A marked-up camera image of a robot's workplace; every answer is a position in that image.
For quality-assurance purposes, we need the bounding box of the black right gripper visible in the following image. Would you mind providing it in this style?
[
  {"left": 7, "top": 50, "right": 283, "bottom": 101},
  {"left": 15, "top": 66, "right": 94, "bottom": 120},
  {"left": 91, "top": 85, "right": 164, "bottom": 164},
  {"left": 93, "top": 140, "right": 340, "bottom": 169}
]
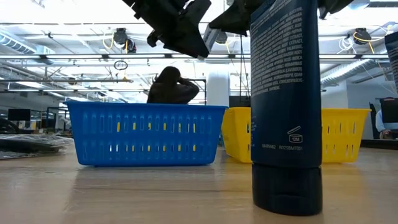
[{"left": 317, "top": 0, "right": 354, "bottom": 20}]

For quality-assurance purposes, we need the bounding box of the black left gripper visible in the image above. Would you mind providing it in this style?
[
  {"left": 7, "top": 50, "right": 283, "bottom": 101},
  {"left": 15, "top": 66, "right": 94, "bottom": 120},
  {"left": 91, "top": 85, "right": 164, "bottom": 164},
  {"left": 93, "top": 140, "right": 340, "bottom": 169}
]
[{"left": 122, "top": 0, "right": 213, "bottom": 59}]

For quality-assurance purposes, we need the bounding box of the clear bag of black items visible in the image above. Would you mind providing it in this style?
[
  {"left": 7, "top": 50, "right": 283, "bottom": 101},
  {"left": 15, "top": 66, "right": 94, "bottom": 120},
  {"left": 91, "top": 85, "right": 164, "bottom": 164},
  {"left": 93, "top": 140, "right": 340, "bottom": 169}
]
[{"left": 0, "top": 133, "right": 75, "bottom": 160}]

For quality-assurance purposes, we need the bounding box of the person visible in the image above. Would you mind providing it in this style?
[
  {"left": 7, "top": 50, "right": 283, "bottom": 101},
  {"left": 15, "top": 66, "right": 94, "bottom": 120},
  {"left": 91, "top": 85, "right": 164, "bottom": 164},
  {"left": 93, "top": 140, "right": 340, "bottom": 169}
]
[
  {"left": 146, "top": 65, "right": 200, "bottom": 105},
  {"left": 375, "top": 108, "right": 395, "bottom": 140}
]

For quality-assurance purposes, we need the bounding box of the white pillar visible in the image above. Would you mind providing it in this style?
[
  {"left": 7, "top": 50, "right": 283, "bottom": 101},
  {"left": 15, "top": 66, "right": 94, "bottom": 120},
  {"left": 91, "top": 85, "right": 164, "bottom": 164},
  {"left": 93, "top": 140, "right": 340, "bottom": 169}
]
[{"left": 206, "top": 70, "right": 231, "bottom": 107}]

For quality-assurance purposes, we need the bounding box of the dark blue shave butter tube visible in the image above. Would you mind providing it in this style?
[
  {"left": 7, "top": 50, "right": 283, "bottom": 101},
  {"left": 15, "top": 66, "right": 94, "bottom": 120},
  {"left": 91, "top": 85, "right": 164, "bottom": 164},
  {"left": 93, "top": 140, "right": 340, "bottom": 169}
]
[
  {"left": 249, "top": 0, "right": 323, "bottom": 217},
  {"left": 384, "top": 30, "right": 398, "bottom": 94}
]

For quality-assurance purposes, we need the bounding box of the black desk monitor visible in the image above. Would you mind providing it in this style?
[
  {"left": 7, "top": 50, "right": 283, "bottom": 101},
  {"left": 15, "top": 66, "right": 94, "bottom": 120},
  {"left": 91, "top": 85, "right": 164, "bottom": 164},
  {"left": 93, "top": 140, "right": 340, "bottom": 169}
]
[
  {"left": 7, "top": 108, "right": 32, "bottom": 122},
  {"left": 379, "top": 97, "right": 398, "bottom": 124}
]

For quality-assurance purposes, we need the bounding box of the black office chair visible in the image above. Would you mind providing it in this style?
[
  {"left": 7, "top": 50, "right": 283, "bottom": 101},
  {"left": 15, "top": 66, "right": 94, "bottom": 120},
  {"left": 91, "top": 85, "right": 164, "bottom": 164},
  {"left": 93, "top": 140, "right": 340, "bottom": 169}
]
[{"left": 369, "top": 102, "right": 379, "bottom": 139}]

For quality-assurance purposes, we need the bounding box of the blue slotted plastic basket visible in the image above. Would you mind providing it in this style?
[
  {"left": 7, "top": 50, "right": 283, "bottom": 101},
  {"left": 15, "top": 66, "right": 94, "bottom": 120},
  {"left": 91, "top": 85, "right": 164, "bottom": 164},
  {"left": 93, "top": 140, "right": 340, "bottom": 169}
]
[{"left": 63, "top": 101, "right": 229, "bottom": 167}]

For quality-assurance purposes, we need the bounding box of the ceiling cable reel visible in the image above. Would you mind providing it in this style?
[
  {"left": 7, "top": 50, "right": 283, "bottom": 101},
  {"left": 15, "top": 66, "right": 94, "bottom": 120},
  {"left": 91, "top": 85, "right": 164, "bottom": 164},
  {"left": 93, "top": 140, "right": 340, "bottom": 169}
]
[
  {"left": 353, "top": 27, "right": 373, "bottom": 45},
  {"left": 113, "top": 27, "right": 137, "bottom": 54},
  {"left": 215, "top": 30, "right": 228, "bottom": 45}
]

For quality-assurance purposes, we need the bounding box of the silver ventilation duct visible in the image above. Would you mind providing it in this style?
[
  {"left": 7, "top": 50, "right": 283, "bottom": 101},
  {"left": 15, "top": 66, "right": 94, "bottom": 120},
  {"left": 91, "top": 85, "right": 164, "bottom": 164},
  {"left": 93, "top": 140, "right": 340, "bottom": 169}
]
[
  {"left": 320, "top": 58, "right": 389, "bottom": 88},
  {"left": 0, "top": 29, "right": 56, "bottom": 56}
]

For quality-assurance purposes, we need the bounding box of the long ceiling rail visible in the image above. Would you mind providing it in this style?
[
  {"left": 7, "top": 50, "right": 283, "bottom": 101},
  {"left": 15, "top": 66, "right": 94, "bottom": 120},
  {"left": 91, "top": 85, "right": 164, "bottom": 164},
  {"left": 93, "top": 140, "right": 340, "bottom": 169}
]
[{"left": 0, "top": 53, "right": 389, "bottom": 60}]

